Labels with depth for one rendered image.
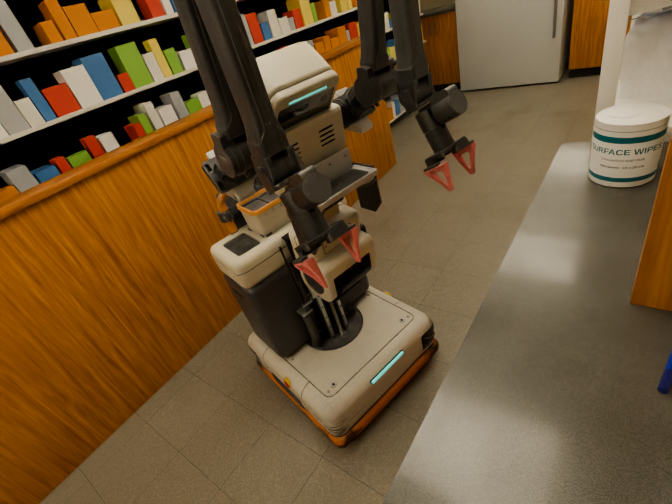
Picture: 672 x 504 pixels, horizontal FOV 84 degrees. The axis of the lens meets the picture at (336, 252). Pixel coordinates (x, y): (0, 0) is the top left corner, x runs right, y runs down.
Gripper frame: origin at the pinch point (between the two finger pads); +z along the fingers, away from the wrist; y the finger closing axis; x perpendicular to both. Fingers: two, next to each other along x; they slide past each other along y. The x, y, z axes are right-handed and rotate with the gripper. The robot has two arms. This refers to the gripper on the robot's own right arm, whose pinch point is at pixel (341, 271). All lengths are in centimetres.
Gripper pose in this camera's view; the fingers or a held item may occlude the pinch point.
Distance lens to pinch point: 77.4
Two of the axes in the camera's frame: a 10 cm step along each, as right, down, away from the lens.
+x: -4.5, 1.0, 8.8
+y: 7.3, -5.3, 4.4
